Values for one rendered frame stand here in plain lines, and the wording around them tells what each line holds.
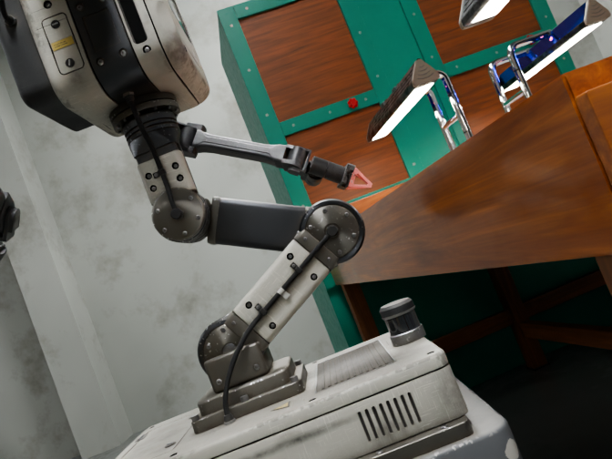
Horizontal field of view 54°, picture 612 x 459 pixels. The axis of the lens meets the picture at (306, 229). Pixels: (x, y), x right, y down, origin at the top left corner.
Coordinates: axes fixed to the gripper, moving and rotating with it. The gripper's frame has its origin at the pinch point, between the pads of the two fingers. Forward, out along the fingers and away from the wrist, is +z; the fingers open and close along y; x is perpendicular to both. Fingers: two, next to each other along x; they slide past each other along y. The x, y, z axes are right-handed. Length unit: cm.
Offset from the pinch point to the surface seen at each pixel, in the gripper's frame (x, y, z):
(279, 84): -39, 51, -40
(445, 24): -89, 51, 18
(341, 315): 41, 52, 13
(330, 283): 31, 49, 5
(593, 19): -62, -28, 43
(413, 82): -24.8, -28.3, -1.5
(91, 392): 149, 273, -105
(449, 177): 18, -97, -3
